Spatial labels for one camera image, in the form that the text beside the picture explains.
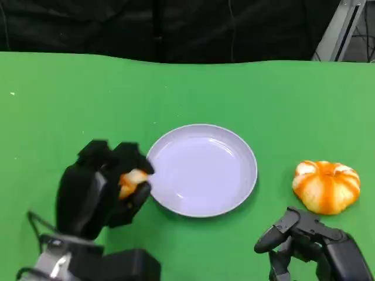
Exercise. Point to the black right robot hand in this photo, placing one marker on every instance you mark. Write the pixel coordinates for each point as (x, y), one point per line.
(340, 254)

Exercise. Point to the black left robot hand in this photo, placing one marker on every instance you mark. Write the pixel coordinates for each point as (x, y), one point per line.
(79, 196)

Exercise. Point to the green table cloth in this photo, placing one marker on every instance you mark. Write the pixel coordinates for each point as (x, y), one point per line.
(88, 102)

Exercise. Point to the lilac plate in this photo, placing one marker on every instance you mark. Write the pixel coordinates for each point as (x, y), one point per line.
(202, 172)

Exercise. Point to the black backdrop curtain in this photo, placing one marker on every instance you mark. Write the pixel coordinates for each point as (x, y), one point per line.
(146, 26)

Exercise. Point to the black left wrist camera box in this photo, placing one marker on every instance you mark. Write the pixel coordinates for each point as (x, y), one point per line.
(129, 266)

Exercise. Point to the grey metal frame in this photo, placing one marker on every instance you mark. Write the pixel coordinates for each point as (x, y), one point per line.
(337, 29)

